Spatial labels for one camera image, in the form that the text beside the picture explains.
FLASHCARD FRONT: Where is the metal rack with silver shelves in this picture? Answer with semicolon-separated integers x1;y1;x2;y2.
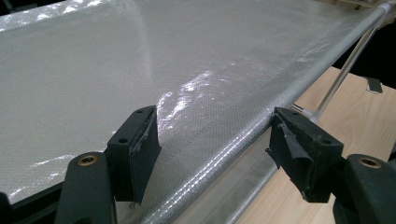
0;0;394;224

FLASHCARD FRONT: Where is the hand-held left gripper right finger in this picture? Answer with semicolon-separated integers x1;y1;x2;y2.
265;106;396;224

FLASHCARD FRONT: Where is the small dark clip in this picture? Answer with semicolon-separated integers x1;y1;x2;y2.
366;77;384;95

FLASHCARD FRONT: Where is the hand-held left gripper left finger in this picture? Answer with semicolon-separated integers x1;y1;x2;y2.
54;105;163;224

